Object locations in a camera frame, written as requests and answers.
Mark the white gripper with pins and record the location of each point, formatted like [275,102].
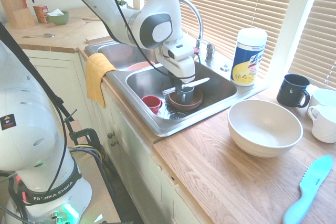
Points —
[183,70]

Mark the silver table knife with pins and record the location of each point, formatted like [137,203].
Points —
[197,82]

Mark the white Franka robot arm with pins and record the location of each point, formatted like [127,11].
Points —
[26,129]

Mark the metal sink drain strainer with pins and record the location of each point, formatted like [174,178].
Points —
[178,116]

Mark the stainless steel double sink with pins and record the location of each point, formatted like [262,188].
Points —
[218,87]

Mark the white sink hole cap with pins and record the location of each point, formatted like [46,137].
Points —
[225,68]

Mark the teal serrated knife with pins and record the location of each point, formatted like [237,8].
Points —
[312,182]

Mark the wooden knife block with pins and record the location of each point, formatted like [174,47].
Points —
[18,14]

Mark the grey mug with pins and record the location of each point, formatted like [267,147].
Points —
[189,95]

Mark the brown wooden bowl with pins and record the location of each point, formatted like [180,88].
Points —
[197,102]

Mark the red cup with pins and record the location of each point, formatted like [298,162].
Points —
[152,103]

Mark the pink bowl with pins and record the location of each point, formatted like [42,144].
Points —
[139,66]

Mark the chrome soap dispenser pump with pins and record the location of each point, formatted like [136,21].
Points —
[210,53]

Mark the chrome curved faucet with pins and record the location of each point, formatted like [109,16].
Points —
[198,16]

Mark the Lysol wipes canister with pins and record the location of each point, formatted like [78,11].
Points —
[249,58]

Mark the yellow dish cloth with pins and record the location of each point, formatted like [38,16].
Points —
[97,77]

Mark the round cabinet knob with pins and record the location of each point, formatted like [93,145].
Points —
[114,144]
[111,135]

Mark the cream kitchen cabinet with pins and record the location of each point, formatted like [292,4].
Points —
[136,161]

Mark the wide beige window blind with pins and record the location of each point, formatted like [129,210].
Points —
[223,3]

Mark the cream ceramic bowl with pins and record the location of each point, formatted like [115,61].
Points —
[262,129]

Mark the small green plant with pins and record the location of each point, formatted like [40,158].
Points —
[122,3]

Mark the green metal clamp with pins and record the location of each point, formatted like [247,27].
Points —
[89,134]

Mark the black mug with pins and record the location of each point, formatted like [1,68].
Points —
[291,93]

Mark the green bowl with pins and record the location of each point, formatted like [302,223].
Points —
[60,19]

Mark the metal spoon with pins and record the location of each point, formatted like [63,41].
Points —
[47,35]

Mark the white bowl at edge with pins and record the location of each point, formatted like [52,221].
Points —
[324,96]

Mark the white ribbed mug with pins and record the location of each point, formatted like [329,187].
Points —
[325,124]

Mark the orange carton box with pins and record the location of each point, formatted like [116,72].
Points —
[39,14]

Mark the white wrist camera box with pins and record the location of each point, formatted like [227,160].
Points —
[181,49]

